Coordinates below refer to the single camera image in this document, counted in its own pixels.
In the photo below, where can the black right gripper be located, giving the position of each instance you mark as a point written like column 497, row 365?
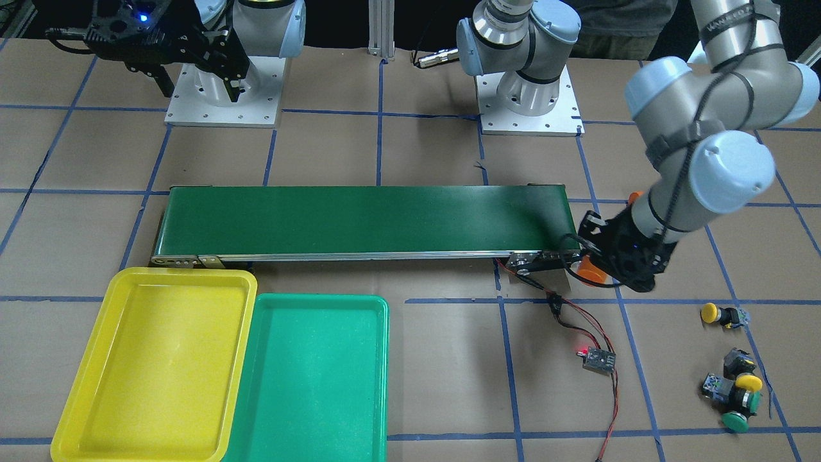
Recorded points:
column 204, row 40

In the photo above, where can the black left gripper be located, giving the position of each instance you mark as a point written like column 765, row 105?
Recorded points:
column 623, row 246

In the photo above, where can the plain orange cylinder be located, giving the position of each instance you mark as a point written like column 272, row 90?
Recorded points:
column 591, row 274

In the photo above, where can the yellow mushroom push button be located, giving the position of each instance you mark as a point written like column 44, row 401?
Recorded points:
column 728, row 317
column 739, row 367

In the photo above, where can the green mushroom push button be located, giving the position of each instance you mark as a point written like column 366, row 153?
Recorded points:
column 735, row 421
column 741, row 395

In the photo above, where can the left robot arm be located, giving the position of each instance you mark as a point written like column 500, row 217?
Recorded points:
column 696, row 128

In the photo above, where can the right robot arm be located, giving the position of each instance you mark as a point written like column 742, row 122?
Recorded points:
column 265, row 28

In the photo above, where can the small motor controller board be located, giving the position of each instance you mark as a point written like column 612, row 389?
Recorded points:
column 598, row 360

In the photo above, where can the green conveyor belt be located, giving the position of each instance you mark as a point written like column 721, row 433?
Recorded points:
column 215, row 225

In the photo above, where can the silver connector plug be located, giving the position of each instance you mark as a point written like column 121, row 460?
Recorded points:
column 439, row 58

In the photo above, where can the yellow plastic tray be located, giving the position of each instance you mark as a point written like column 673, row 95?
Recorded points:
column 161, row 371

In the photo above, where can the green plastic tray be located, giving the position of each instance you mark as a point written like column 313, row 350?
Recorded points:
column 314, row 383

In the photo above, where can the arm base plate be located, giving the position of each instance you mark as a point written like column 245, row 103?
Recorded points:
column 510, row 105
column 200, row 98

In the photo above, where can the aluminium frame post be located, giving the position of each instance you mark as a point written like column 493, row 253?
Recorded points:
column 381, row 29

